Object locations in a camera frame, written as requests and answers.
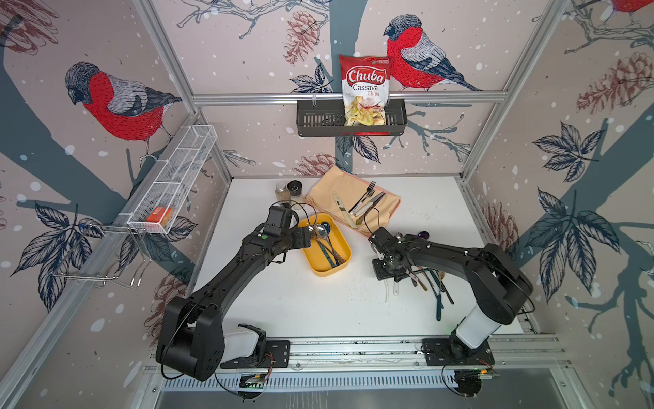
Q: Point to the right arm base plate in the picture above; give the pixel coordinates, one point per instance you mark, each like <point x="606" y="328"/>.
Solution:
<point x="449" y="351"/>

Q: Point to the blue metal spoon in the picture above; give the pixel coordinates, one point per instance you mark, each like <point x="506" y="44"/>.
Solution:
<point x="328" y="227"/>

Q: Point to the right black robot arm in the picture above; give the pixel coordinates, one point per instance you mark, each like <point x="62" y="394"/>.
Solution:
<point x="499" y="287"/>

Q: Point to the orange box on shelf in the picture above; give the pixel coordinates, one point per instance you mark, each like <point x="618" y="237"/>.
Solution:
<point x="160" y="215"/>

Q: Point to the aluminium frame rail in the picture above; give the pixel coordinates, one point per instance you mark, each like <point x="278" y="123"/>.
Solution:
<point x="342" y="354"/>

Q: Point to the orange plastic spoon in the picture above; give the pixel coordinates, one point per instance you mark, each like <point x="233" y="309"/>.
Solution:
<point x="420" y="283"/>

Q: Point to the gold metal spoon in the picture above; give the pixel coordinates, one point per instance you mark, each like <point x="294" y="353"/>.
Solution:
<point x="413" y="279"/>

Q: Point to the black wall basket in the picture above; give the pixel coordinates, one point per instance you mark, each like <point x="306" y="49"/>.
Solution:
<point x="333" y="118"/>

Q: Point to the beige cloth napkin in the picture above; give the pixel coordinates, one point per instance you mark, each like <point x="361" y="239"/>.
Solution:
<point x="350" y="188"/>

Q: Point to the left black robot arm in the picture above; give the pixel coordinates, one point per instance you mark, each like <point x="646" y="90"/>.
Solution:
<point x="191" y="339"/>

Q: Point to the red cassava chips bag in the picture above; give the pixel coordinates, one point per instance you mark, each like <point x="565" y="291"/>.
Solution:
<point x="365" y="89"/>

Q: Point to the green handled steel spoon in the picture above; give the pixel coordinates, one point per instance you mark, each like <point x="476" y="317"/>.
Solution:
<point x="323" y="249"/>

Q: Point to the dark green handled spoon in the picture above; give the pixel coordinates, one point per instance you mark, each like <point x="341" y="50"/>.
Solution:
<point x="439" y="305"/>

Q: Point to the rainbow iridescent spoon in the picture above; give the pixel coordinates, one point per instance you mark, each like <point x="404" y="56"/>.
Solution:
<point x="439" y="277"/>

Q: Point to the wire hook rack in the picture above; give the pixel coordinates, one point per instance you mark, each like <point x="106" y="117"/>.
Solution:
<point x="107" y="255"/>

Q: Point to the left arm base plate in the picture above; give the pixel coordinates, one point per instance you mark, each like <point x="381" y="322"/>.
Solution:
<point x="255" y="354"/>

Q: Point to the glass spice jar brown contents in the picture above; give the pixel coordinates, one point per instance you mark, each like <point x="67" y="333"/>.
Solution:
<point x="282" y="193"/>

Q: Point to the cream handled knife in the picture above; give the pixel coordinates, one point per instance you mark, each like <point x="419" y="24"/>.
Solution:
<point x="345" y="214"/>

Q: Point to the glass spice jar black lid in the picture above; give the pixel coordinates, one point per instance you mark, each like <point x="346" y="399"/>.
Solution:
<point x="295" y="189"/>

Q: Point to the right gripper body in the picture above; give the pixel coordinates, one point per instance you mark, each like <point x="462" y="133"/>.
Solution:
<point x="383" y="269"/>

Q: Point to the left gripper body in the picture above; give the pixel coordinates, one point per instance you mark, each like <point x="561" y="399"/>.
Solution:
<point x="295" y="239"/>

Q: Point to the yellow plastic storage box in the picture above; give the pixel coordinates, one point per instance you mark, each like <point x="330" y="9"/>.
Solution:
<point x="315" y="257"/>

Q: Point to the white wire shelf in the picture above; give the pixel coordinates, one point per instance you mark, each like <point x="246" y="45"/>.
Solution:
<point x="174" y="182"/>

